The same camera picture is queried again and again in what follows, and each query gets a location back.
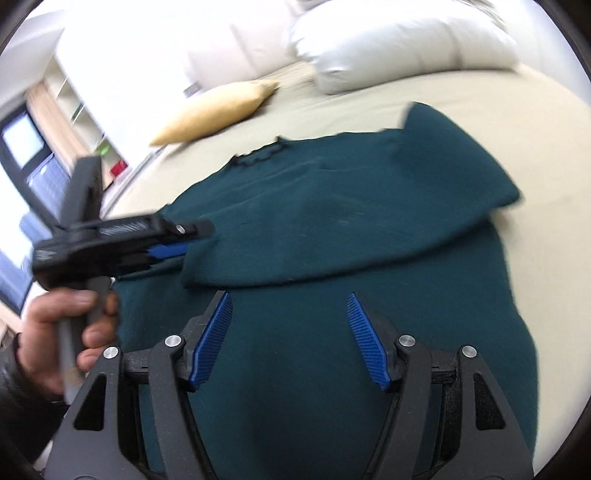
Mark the bed with beige sheet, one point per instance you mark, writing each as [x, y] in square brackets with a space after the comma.
[323, 115]

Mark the yellow pillow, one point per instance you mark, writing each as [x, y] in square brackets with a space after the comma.
[207, 113]

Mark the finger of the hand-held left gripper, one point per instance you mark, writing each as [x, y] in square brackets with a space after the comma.
[194, 228]
[168, 250]

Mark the dark green towel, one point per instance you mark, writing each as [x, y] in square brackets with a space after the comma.
[323, 221]

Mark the dark framed window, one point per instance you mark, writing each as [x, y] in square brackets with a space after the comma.
[23, 138]

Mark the person's left forearm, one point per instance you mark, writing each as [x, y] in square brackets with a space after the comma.
[23, 415]

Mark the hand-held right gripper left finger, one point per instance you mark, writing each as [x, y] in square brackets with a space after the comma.
[212, 341]

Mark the red box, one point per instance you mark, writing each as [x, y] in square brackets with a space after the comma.
[118, 168]

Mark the white folded duvet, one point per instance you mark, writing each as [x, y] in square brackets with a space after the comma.
[392, 46]

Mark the cream padded headboard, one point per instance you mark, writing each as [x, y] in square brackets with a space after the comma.
[152, 55]

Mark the white wall shelf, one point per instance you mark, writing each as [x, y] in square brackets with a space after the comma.
[78, 106]

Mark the beige curtain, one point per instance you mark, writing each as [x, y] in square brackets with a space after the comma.
[51, 120]

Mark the person's left hand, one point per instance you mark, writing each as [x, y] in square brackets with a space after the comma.
[41, 341]

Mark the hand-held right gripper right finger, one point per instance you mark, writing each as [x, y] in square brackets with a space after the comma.
[369, 341]

